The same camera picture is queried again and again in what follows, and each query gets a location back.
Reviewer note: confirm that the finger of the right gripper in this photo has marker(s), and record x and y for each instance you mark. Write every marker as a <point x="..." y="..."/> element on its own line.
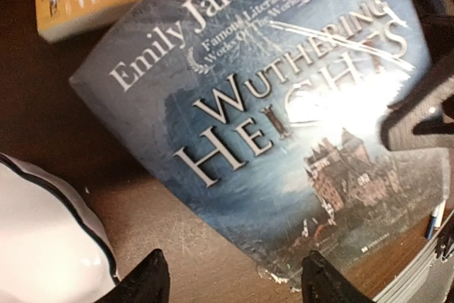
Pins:
<point x="411" y="125"/>

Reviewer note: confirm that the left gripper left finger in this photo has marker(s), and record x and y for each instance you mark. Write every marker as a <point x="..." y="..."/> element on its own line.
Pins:
<point x="147" y="282"/>

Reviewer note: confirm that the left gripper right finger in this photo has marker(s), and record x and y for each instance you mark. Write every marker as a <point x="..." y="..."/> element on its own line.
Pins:
<point x="322" y="282"/>

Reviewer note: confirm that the blue Wuthering Heights book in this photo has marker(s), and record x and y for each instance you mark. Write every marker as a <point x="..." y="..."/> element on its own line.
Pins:
<point x="263" y="117"/>

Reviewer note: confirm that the white scalloped ceramic bowl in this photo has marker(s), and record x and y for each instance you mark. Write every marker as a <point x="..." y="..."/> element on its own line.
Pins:
<point x="54" y="248"/>

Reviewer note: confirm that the blue capped white marker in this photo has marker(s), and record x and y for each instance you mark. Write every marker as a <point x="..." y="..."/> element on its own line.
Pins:
<point x="435" y="219"/>

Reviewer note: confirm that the front aluminium rail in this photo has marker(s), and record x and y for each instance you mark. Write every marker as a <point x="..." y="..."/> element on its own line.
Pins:
<point x="403" y="287"/>

